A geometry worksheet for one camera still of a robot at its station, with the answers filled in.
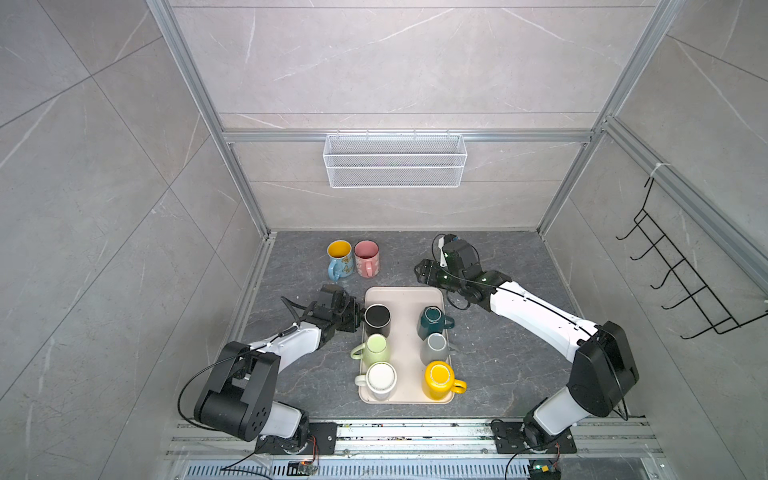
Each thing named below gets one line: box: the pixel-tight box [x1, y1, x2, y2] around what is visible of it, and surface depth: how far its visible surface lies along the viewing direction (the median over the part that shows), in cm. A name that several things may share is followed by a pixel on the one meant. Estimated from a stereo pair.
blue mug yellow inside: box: [327, 239, 355, 282], surface depth 103 cm
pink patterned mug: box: [354, 239, 380, 279], surface depth 102 cm
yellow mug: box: [422, 360, 468, 401], surface depth 76 cm
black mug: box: [362, 303, 392, 339], surface depth 87 cm
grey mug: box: [420, 333, 453, 366], surface depth 81 cm
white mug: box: [354, 361, 397, 401], surface depth 78 cm
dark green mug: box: [417, 305, 455, 341], surface depth 87 cm
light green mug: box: [351, 334, 390, 369], surface depth 81 cm
